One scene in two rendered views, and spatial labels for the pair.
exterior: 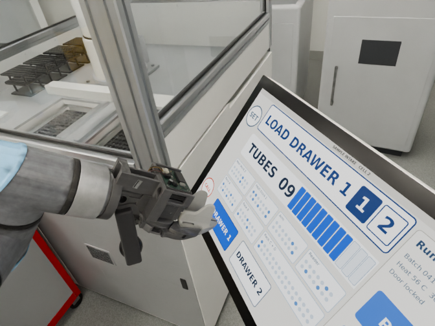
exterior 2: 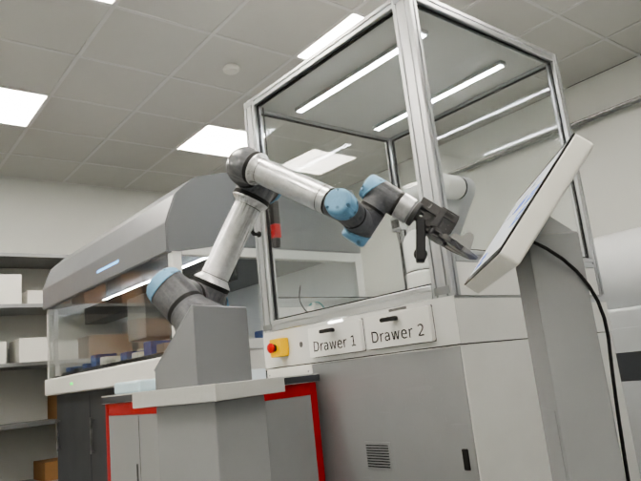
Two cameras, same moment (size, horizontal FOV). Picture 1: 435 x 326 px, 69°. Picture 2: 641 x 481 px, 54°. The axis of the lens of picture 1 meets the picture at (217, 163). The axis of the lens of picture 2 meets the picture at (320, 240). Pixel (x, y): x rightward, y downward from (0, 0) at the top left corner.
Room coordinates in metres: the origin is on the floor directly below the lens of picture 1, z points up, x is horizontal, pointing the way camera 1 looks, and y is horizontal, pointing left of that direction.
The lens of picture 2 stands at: (-1.31, -0.21, 0.76)
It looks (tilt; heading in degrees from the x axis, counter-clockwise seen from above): 12 degrees up; 22
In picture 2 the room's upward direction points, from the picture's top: 6 degrees counter-clockwise
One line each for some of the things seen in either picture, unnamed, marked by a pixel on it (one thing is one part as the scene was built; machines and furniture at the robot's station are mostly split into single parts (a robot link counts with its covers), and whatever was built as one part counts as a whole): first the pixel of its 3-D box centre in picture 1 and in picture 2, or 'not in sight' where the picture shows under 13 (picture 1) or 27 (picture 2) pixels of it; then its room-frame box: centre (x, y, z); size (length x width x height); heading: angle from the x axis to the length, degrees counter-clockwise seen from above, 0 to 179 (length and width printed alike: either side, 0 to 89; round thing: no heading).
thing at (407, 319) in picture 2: not in sight; (398, 328); (0.68, 0.34, 0.87); 0.29 x 0.02 x 0.11; 62
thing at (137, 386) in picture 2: not in sight; (135, 386); (0.64, 1.37, 0.78); 0.15 x 0.10 x 0.04; 76
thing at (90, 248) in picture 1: (149, 182); (448, 453); (1.23, 0.35, 0.40); 1.03 x 0.95 x 0.80; 62
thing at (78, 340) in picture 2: not in sight; (190, 324); (1.93, 1.98, 1.13); 1.78 x 1.14 x 0.45; 62
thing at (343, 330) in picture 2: not in sight; (335, 339); (0.83, 0.62, 0.87); 0.29 x 0.02 x 0.11; 62
